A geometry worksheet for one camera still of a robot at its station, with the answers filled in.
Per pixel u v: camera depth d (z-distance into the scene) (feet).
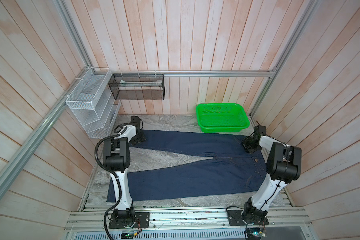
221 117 3.88
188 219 2.48
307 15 2.31
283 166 1.70
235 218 2.40
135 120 2.82
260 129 2.69
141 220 2.41
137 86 3.43
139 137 3.09
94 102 2.27
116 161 1.88
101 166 1.68
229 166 3.00
